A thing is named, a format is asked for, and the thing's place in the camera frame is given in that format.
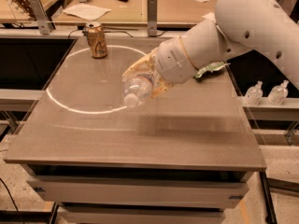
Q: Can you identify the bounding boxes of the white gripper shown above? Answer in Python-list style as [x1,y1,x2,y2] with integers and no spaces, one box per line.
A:
[121,36,198,98]

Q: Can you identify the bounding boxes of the clear plastic water bottle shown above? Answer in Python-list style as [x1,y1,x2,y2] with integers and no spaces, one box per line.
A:
[123,75,153,108]

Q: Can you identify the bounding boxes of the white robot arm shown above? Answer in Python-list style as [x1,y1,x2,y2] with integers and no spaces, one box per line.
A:
[122,0,299,95]

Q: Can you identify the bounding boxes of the left sanitizer pump bottle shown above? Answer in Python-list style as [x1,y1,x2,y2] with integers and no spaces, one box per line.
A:
[244,81,263,105]

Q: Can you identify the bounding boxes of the sanitizer pump bottle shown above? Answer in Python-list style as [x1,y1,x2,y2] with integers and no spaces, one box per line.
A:
[244,81,263,105]
[267,80,289,105]

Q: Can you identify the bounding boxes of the right sanitizer pump bottle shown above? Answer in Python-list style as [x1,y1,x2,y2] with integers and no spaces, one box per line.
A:
[267,80,289,105]

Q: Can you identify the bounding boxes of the green snack bag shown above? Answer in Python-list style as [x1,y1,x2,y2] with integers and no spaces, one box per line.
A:
[194,61,229,78]

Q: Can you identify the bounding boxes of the gold soda can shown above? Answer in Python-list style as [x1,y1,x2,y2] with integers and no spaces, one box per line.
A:
[83,21,107,59]

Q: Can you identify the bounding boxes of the white paper slip right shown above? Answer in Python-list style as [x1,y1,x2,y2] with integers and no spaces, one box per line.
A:
[203,12,216,21]

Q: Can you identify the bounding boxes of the white paper sheet left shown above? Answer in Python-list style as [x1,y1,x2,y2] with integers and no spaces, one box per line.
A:
[64,4,110,21]

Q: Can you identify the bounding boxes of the white drawer cabinet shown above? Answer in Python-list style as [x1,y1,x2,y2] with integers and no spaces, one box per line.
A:
[21,164,255,224]

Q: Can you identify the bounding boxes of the middle metal bracket post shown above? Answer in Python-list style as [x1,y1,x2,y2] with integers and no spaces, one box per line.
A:
[147,0,158,36]

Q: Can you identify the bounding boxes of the metal bracket post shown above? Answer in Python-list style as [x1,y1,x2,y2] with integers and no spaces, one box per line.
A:
[147,0,158,36]
[29,0,53,35]

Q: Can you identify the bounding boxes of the black cable on shelf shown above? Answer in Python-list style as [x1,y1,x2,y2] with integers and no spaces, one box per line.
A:
[67,26,166,40]

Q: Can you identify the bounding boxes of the left metal bracket post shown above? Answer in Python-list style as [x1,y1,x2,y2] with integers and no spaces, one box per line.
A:
[29,0,53,35]

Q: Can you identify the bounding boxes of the black floor cable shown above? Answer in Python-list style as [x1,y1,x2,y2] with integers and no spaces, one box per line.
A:
[0,178,24,224]

